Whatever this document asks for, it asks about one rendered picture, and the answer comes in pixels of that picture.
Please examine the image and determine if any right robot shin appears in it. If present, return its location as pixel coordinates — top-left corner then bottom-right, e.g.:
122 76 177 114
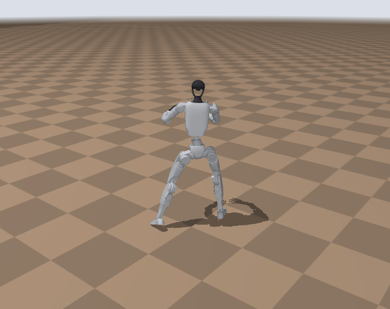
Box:
214 174 223 212

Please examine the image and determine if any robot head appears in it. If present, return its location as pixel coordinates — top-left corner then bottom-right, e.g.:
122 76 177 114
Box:
192 80 205 103

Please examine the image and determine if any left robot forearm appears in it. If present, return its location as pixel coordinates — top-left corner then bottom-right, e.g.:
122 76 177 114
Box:
161 111 169 119

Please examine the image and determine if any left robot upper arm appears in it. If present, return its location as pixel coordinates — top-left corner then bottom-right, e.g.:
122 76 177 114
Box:
162 102 186 124

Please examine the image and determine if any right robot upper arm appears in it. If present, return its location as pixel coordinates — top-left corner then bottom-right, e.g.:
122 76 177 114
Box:
209 103 220 124

